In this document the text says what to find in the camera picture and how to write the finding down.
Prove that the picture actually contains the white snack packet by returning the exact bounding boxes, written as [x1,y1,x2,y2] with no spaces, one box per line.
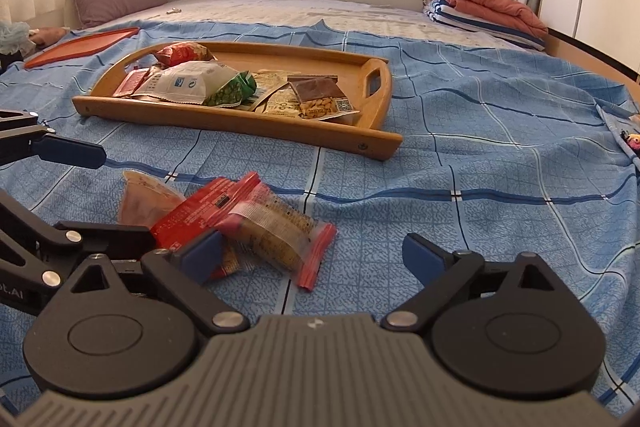
[132,61,240,106]

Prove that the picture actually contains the folded blankets stack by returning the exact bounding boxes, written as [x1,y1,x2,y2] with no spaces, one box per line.
[427,0,549,40]

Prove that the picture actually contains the brown cloth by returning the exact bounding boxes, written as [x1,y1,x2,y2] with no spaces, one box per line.
[27,26,68,48]

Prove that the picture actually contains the wooden bed frame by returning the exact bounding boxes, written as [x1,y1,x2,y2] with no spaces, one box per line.
[547,27,640,85]

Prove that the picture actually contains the beige snack packet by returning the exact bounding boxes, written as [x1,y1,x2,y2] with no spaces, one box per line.
[252,87,311,118]

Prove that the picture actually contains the wooden tray with handles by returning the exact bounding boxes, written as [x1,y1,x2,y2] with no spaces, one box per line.
[72,41,404,161]

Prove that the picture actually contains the green snack packet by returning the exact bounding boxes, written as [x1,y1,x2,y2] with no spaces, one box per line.
[202,71,258,108]

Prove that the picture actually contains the clear biscuit packet red ends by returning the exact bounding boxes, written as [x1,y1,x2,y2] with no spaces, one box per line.
[217,182,337,292]

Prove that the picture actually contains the grey patterned mattress cover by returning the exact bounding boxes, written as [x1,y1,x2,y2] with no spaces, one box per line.
[95,0,531,52]

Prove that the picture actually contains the small red snack packet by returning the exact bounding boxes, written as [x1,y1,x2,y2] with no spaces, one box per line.
[112,68,163,98]

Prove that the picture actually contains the red plastic tray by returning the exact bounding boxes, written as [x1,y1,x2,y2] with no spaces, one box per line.
[24,27,141,69]

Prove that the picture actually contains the folded blue striped towel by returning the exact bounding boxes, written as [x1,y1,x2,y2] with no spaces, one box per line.
[422,0,547,52]

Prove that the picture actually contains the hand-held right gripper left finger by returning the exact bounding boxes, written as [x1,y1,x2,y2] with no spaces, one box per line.
[67,229,251,336]

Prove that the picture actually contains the blue-grey fluffy cloth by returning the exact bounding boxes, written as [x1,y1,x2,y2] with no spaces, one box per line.
[0,21,33,58]

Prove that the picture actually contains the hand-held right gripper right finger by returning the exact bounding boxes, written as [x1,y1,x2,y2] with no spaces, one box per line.
[381,233,576,334]

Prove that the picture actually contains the brown almond snack packet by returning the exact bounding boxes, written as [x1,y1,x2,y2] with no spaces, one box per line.
[286,76,361,122]

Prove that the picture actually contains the yellow-brown snack packet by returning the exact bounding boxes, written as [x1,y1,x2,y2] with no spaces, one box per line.
[247,72,293,100]

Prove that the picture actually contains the red peanut snack packet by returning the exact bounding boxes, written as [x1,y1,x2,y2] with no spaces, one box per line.
[154,42,217,66]

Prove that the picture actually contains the blue checked bedsheet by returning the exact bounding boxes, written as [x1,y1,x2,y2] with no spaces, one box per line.
[0,19,640,418]

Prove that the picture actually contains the brown translucent snack packet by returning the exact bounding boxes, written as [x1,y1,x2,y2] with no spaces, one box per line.
[117,171,186,228]

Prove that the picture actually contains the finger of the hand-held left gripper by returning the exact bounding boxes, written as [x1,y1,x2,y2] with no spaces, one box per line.
[0,109,107,170]
[0,189,157,289]

